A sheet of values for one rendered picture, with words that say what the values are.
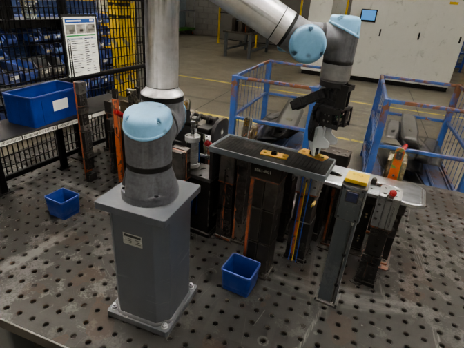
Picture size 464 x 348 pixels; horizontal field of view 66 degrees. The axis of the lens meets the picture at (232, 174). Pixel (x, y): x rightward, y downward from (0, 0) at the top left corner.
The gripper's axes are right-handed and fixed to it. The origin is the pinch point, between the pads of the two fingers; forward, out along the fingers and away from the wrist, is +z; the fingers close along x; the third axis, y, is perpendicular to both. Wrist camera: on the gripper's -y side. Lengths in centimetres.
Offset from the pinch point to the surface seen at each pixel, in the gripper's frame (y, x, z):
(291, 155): -7.9, 1.6, 5.1
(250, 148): -19.4, -4.2, 5.1
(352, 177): 11.8, 2.7, 5.1
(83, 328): -31, -59, 51
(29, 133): -108, -39, 19
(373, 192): 10.6, 29.7, 20.8
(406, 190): 18, 42, 21
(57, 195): -97, -36, 44
